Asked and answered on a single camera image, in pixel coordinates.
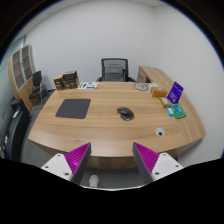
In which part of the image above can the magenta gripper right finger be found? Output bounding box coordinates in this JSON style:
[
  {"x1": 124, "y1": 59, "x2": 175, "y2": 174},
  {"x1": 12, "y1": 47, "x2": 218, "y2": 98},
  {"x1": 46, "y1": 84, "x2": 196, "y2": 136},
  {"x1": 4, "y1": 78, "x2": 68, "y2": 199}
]
[{"x1": 132, "y1": 141, "x2": 184, "y2": 185}]

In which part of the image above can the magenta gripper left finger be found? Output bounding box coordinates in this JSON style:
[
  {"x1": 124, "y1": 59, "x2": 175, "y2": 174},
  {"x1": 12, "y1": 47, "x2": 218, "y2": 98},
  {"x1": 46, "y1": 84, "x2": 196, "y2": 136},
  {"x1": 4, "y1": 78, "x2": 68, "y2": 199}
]
[{"x1": 41, "y1": 142, "x2": 92, "y2": 186}]

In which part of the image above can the dark grey computer mouse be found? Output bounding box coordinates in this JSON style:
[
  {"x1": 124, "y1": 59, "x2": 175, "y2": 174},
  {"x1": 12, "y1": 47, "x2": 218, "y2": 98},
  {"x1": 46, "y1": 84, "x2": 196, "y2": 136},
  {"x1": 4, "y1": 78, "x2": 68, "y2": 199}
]
[{"x1": 117, "y1": 107, "x2": 134, "y2": 121}]

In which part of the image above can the dark grey mouse pad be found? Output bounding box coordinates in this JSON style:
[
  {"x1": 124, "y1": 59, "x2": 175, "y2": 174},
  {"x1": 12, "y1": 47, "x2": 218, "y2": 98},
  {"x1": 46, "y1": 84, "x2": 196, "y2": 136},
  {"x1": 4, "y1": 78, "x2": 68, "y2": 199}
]
[{"x1": 56, "y1": 99, "x2": 91, "y2": 119}]

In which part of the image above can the white shoe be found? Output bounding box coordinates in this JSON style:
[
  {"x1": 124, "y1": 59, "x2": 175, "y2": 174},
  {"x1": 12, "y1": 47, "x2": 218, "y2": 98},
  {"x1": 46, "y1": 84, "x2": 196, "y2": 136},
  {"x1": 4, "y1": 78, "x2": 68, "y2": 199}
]
[{"x1": 89, "y1": 175, "x2": 99, "y2": 188}]

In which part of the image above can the small blue packet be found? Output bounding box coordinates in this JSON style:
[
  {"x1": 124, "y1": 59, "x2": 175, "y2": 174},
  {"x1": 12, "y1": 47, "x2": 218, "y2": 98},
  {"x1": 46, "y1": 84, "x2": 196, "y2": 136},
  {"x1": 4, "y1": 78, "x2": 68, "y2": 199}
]
[{"x1": 167, "y1": 107, "x2": 174, "y2": 116}]

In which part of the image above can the green packet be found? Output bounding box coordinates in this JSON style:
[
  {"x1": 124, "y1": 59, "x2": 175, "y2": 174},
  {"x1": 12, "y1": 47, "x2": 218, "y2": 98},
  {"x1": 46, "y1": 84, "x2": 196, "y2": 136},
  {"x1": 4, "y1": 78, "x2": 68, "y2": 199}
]
[{"x1": 170, "y1": 104, "x2": 186, "y2": 119}]

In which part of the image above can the small tan box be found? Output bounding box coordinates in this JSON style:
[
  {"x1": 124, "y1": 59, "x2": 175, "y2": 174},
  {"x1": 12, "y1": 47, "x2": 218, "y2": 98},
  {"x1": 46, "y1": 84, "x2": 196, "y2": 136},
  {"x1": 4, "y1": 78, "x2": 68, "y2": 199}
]
[{"x1": 159, "y1": 97, "x2": 171, "y2": 107}]

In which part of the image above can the orange cardboard box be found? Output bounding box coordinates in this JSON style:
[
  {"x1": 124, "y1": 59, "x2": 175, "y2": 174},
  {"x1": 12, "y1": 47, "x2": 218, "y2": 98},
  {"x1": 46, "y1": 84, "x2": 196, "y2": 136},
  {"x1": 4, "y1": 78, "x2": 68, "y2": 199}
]
[{"x1": 151, "y1": 87, "x2": 167, "y2": 98}]

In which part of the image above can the round grey coaster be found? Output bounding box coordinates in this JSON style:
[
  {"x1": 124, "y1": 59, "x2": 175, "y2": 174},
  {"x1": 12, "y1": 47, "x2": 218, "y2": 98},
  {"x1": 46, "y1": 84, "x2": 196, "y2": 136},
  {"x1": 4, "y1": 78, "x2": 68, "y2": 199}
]
[{"x1": 134, "y1": 83, "x2": 149, "y2": 91}]

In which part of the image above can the purple standing card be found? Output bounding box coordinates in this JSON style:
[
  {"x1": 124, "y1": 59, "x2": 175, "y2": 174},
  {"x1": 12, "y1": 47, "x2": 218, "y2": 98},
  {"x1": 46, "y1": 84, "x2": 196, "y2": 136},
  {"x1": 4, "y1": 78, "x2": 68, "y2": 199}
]
[{"x1": 167, "y1": 82, "x2": 184, "y2": 104}]

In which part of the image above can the white paper note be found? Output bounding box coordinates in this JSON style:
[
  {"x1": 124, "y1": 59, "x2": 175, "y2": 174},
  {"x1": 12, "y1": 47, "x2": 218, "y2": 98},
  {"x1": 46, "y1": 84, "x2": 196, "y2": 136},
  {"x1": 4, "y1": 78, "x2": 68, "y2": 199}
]
[{"x1": 148, "y1": 82, "x2": 158, "y2": 87}]

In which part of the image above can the white printed leaflet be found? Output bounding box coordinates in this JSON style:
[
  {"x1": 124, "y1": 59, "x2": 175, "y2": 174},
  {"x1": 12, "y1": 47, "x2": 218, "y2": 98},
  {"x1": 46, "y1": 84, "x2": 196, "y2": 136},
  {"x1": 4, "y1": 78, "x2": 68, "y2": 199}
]
[{"x1": 78, "y1": 82, "x2": 99, "y2": 90}]

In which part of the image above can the black visitor chair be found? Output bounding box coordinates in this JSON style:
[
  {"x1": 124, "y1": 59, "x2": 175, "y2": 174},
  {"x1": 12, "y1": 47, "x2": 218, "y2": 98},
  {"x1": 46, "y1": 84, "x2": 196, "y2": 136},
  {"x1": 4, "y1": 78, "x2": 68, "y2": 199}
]
[{"x1": 29, "y1": 71, "x2": 49, "y2": 101}]

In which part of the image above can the dark brown cardboard box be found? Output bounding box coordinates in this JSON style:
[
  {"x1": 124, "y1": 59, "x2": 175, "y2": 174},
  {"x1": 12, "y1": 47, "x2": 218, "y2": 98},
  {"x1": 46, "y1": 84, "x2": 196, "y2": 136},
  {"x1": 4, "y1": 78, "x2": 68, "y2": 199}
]
[{"x1": 62, "y1": 71, "x2": 79, "y2": 89}]

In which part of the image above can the wooden side cabinet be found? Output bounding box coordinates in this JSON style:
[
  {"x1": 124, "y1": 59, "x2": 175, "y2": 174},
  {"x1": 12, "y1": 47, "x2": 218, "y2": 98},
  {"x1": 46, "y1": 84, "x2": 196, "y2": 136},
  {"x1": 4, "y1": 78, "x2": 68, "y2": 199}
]
[{"x1": 137, "y1": 66, "x2": 173, "y2": 90}]

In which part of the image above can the grey mesh office chair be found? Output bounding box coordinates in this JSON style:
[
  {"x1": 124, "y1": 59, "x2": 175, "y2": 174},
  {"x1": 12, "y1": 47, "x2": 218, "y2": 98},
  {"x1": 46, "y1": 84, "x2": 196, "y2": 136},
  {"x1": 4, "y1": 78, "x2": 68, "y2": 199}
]
[{"x1": 97, "y1": 58, "x2": 135, "y2": 82}]

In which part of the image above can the wooden bookshelf cabinet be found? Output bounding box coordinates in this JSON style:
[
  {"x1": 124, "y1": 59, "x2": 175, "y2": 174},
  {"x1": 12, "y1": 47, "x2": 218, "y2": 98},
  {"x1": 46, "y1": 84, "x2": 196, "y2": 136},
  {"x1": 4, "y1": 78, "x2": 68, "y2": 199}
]
[{"x1": 8, "y1": 45, "x2": 36, "y2": 111}]

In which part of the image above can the white cable grommet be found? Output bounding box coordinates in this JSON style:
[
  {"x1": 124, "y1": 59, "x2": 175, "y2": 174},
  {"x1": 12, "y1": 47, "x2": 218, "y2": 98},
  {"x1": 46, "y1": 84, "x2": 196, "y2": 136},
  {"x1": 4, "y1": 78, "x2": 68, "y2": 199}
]
[{"x1": 156, "y1": 128, "x2": 165, "y2": 137}]

